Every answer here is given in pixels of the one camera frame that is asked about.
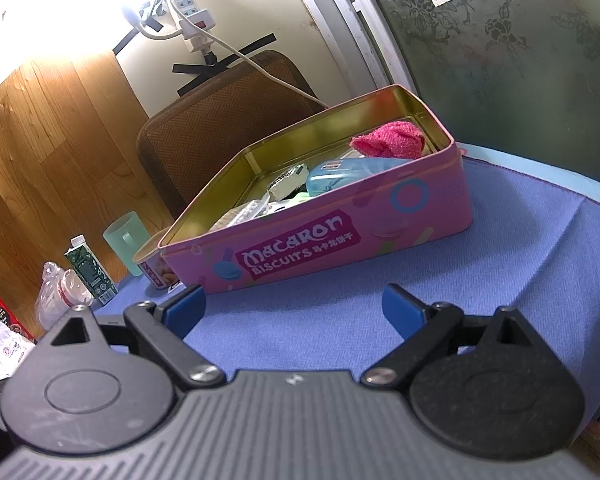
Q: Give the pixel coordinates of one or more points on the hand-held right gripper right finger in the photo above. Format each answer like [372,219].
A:
[405,310]

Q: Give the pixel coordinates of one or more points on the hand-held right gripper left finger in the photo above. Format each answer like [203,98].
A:
[182,310]

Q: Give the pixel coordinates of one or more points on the pink biscuit tin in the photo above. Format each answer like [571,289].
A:
[330,240]

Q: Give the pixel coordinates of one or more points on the white ribbed plastic case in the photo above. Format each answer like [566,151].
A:
[240,215]

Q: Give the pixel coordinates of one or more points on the white wet wipes pack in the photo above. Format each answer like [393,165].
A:
[365,167]

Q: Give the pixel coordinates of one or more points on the green cloth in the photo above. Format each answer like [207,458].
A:
[300,196]

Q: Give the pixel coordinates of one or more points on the small patterned tissue pack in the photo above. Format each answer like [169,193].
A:
[287,180]

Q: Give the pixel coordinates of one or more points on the pink plush toy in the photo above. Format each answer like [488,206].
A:
[390,140]

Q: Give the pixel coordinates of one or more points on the paper snack cup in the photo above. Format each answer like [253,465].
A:
[150,265]

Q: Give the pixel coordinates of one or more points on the white tissue pack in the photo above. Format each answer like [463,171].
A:
[0,355]

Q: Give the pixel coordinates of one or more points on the teal plastic cup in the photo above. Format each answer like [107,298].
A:
[125,240]

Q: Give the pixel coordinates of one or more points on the blue printed tablecloth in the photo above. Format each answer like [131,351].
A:
[480,240]

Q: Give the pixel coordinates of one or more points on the green drink carton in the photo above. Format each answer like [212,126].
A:
[87,270]

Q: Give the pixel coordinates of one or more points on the plastic bag of paper cups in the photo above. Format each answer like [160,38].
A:
[60,290]

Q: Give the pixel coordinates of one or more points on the brown chair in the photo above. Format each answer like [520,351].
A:
[205,130]

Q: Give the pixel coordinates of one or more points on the wooden board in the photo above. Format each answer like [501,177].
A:
[40,160]

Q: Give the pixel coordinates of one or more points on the floral frosted glass door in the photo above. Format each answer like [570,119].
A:
[505,60]

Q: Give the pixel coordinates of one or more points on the white flexible lamp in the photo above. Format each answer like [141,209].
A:
[150,30]

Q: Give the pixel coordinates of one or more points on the white power strip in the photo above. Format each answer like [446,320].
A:
[192,15]

